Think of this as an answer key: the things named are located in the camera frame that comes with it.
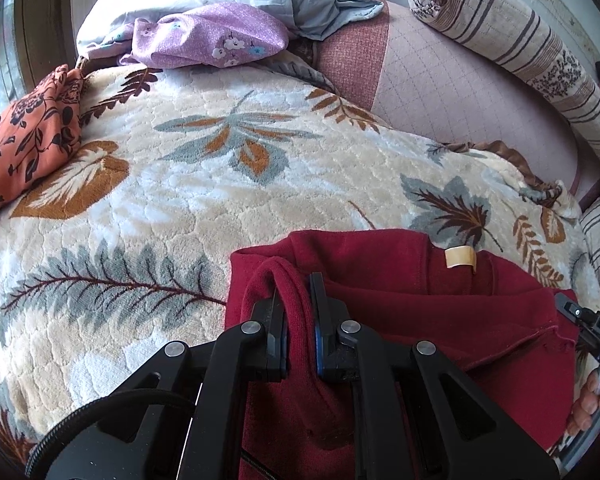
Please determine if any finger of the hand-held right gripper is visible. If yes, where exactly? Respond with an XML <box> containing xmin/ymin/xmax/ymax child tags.
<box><xmin>555</xmin><ymin>292</ymin><xmax>599</xmax><ymax>332</ymax></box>

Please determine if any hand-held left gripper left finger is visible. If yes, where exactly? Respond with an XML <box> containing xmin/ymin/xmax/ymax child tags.
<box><xmin>45</xmin><ymin>286</ymin><xmax>290</xmax><ymax>480</ymax></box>

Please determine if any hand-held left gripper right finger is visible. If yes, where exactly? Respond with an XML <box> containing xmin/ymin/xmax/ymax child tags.
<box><xmin>307</xmin><ymin>272</ymin><xmax>561</xmax><ymax>480</ymax></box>

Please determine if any red knit garment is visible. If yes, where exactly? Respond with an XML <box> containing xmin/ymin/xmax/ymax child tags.
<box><xmin>224</xmin><ymin>229</ymin><xmax>581</xmax><ymax>480</ymax></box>

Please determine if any person's right hand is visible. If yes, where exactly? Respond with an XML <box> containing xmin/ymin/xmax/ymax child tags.
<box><xmin>566</xmin><ymin>366</ymin><xmax>600</xmax><ymax>437</ymax></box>

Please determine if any leaf print fleece blanket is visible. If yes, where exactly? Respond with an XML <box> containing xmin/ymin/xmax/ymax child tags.
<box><xmin>0</xmin><ymin>57</ymin><xmax>600</xmax><ymax>466</ymax></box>

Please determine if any pink quilted bedsheet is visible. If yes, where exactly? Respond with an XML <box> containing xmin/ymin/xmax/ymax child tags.
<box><xmin>300</xmin><ymin>0</ymin><xmax>600</xmax><ymax>211</ymax></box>

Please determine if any striped floral bolster pillow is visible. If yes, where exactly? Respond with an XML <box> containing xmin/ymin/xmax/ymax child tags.
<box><xmin>409</xmin><ymin>0</ymin><xmax>600</xmax><ymax>187</ymax></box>

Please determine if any purple floral cloth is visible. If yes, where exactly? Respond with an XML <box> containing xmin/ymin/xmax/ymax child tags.
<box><xmin>80</xmin><ymin>2</ymin><xmax>291</xmax><ymax>69</ymax></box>

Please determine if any orange floral cloth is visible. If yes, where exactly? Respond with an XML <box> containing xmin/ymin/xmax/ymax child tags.
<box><xmin>0</xmin><ymin>64</ymin><xmax>86</xmax><ymax>222</ymax></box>

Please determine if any black braided cable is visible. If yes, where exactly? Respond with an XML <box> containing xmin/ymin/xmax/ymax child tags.
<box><xmin>25</xmin><ymin>392</ymin><xmax>196</xmax><ymax>480</ymax></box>

